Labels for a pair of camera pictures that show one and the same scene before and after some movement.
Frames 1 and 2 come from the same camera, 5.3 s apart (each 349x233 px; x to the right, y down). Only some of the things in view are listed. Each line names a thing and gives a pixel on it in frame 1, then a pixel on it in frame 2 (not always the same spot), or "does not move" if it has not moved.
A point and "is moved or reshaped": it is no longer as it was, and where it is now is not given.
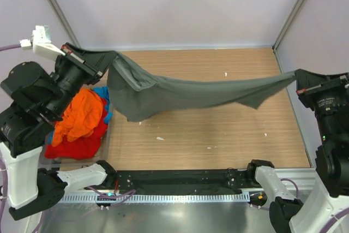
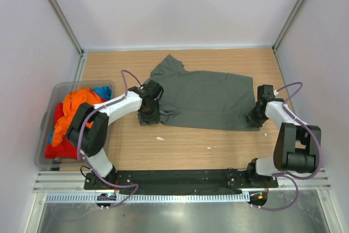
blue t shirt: [104, 92] does not move
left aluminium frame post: [57, 9] does not move
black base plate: [205, 180] does not move
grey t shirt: [142, 96] is moved or reshaped
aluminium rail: [314, 182] does not move
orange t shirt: [82, 116] does not move
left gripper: [97, 63] to [154, 116]
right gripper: [307, 83] to [251, 117]
